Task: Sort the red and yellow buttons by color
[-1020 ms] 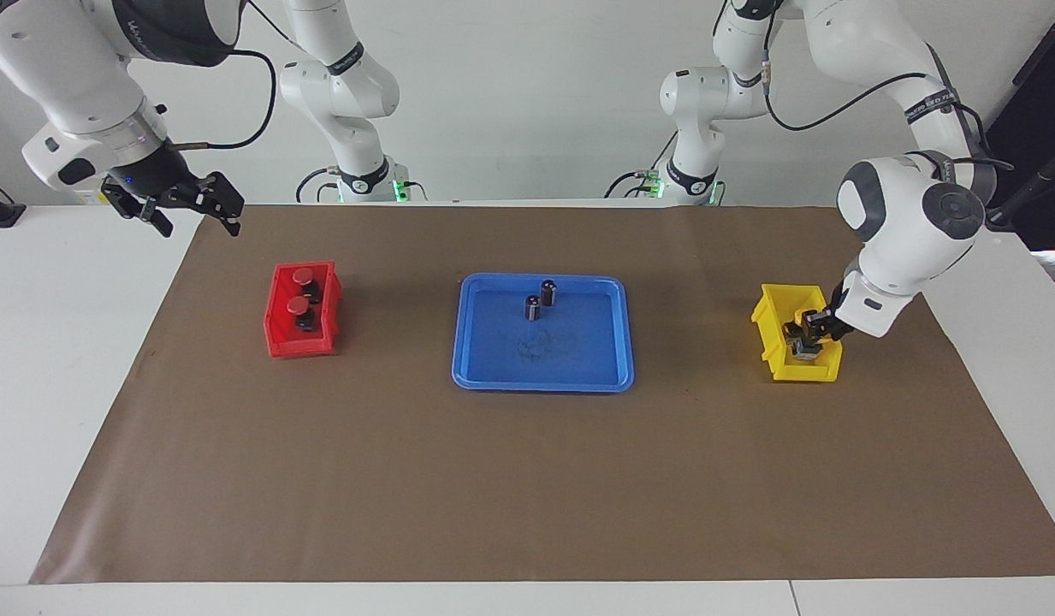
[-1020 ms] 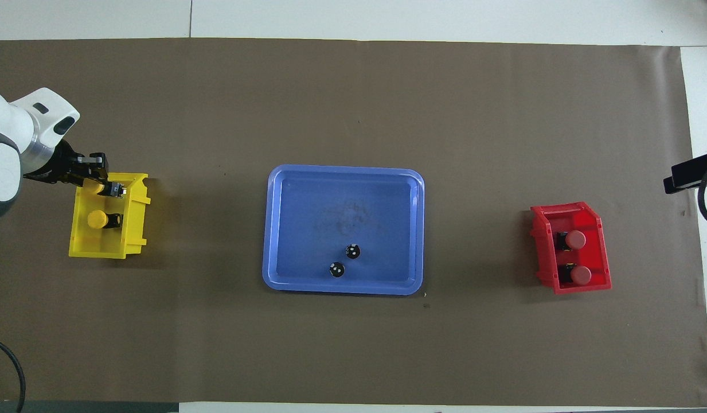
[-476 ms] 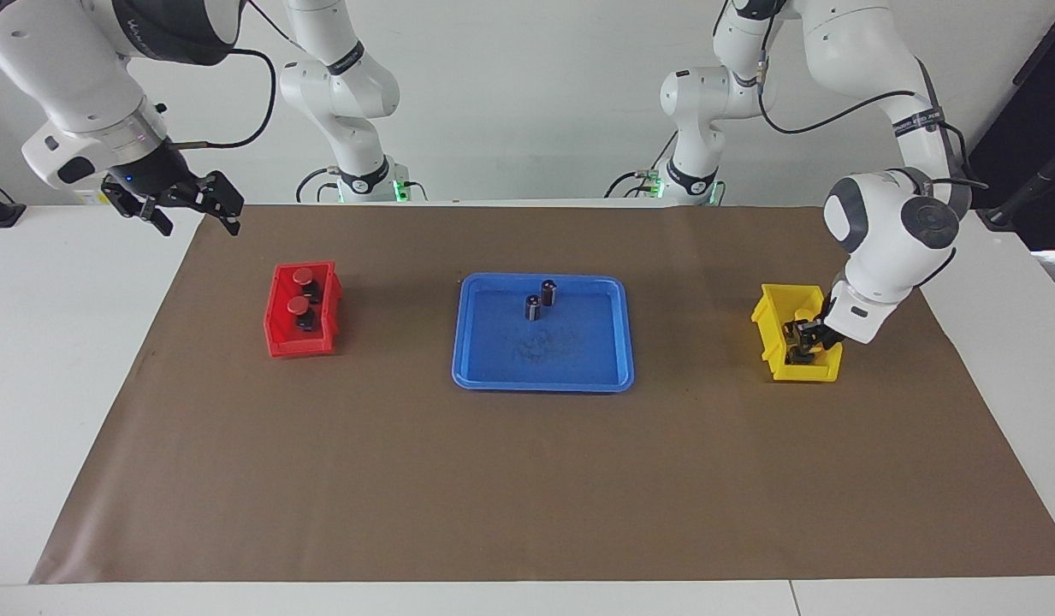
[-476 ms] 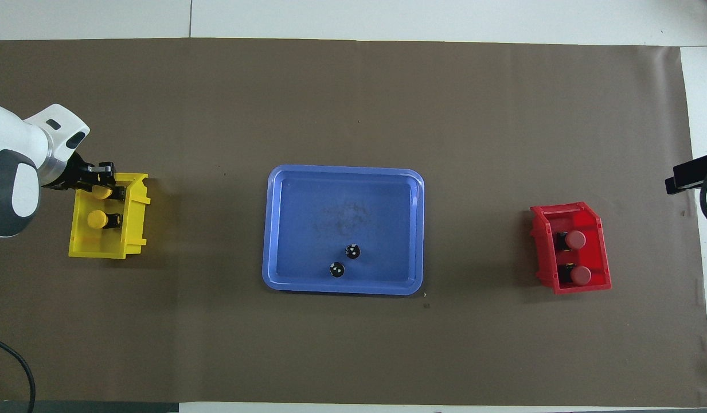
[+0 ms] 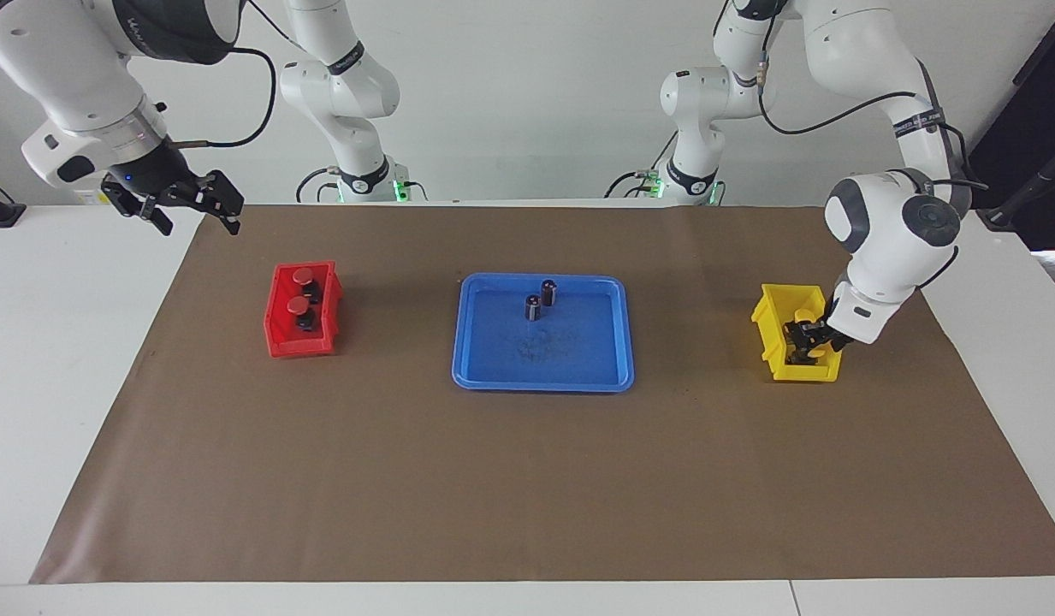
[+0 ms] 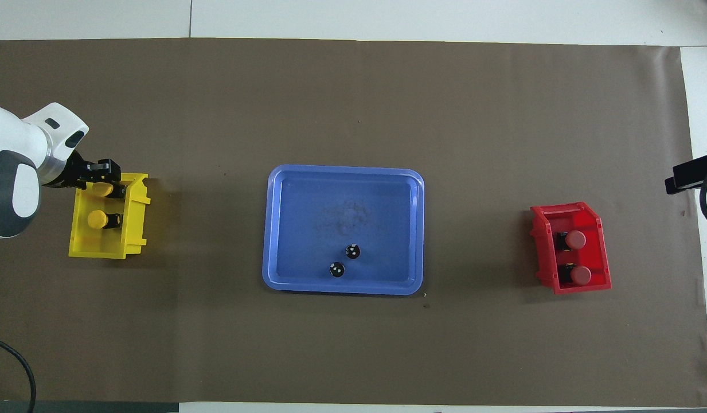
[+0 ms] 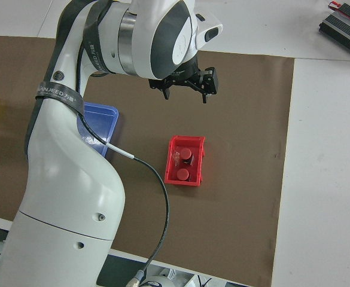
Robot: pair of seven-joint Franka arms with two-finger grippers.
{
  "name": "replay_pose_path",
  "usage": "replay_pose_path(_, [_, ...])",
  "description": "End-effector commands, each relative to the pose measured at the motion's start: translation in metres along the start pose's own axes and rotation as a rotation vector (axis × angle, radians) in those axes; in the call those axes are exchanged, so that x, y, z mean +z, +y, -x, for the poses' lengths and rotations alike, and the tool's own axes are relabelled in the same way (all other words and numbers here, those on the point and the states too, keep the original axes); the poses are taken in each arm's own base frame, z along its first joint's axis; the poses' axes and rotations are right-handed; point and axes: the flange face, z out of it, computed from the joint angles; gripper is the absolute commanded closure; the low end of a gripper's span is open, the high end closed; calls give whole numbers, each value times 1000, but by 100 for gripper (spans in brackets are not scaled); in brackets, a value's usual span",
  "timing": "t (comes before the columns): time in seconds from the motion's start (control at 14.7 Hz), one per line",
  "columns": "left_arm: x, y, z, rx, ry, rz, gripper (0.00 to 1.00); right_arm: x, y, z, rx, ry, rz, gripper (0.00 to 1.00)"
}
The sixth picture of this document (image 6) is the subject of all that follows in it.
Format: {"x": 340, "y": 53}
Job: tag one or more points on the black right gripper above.
{"x": 700, "y": 171}

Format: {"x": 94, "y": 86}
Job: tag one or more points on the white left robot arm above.
{"x": 15, "y": 143}

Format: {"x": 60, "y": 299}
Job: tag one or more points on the yellow plastic bin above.
{"x": 135, "y": 229}

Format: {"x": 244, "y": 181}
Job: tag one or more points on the yellow push button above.
{"x": 97, "y": 219}
{"x": 104, "y": 189}

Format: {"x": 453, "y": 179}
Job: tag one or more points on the red plastic bin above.
{"x": 597, "y": 252}

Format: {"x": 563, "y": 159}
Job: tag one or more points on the blue plastic tray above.
{"x": 382, "y": 229}

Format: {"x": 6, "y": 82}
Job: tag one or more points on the small black button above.
{"x": 336, "y": 269}
{"x": 352, "y": 250}

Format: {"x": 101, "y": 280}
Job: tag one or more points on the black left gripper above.
{"x": 72, "y": 172}

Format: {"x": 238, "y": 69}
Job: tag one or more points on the brown table mat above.
{"x": 353, "y": 86}

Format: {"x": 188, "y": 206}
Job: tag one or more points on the red push button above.
{"x": 581, "y": 275}
{"x": 575, "y": 240}

